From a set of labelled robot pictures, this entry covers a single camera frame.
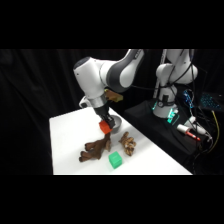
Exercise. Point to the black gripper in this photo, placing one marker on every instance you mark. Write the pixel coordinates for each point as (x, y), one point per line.
(101, 112)

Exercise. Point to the red cube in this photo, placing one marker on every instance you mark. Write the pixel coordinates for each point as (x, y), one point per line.
(105, 128)

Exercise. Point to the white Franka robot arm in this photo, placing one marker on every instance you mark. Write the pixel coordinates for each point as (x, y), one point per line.
(118, 71)

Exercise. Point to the green cube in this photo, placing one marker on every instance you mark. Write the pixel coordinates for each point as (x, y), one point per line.
(115, 159)

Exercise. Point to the grey bowl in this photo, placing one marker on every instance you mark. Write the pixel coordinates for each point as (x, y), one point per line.
(118, 124)

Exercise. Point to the tan plush animal toy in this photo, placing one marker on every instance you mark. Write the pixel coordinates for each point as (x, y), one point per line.
(128, 143)

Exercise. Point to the brown plush moose toy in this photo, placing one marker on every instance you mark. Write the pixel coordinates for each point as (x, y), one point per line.
(96, 148)

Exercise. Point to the black robot stand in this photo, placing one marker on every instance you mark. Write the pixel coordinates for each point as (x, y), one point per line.
(143, 115)

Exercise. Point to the small green-lit box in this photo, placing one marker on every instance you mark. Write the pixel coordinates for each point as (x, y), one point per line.
(173, 116)

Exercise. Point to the black curtain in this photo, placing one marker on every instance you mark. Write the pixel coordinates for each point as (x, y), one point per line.
(33, 100)

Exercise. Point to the white and red cylinder device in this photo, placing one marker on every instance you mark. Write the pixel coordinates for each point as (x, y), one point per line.
(187, 131)

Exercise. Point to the white plug adapter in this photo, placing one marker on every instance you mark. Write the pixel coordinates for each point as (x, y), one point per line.
(192, 120)

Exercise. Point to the tan wrist camera mount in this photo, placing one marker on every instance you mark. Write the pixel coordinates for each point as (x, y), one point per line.
(114, 95)

